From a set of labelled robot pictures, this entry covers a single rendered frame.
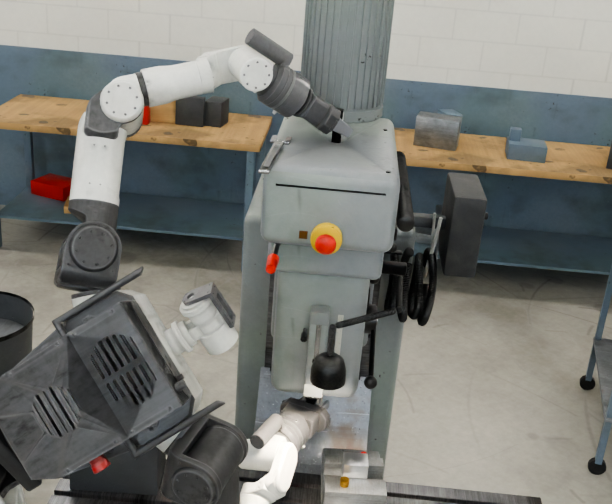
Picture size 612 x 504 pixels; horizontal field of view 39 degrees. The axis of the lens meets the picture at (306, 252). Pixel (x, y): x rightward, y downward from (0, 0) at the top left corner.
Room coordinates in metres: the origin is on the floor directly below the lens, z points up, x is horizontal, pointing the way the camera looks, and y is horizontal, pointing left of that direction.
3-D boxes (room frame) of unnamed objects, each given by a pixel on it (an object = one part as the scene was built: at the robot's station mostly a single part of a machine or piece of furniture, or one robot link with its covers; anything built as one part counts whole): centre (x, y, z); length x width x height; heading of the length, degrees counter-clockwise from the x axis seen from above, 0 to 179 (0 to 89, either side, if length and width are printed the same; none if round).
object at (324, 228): (1.51, -0.04, 1.76); 0.06 x 0.02 x 0.06; 88
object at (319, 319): (1.63, -0.04, 1.45); 0.04 x 0.04 x 0.21; 88
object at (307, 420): (1.66, -0.01, 1.23); 0.13 x 0.12 x 0.10; 67
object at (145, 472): (1.78, 0.43, 1.05); 0.22 x 0.12 x 0.20; 91
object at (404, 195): (1.77, -0.19, 1.79); 0.45 x 0.04 x 0.04; 178
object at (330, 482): (1.68, -0.16, 1.04); 0.15 x 0.06 x 0.04; 91
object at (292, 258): (1.79, -0.05, 1.68); 0.34 x 0.24 x 0.10; 178
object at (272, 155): (1.60, 0.08, 1.89); 0.24 x 0.04 x 0.01; 175
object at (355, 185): (1.76, -0.05, 1.81); 0.47 x 0.26 x 0.16; 178
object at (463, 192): (2.03, -0.39, 1.62); 0.20 x 0.09 x 0.21; 178
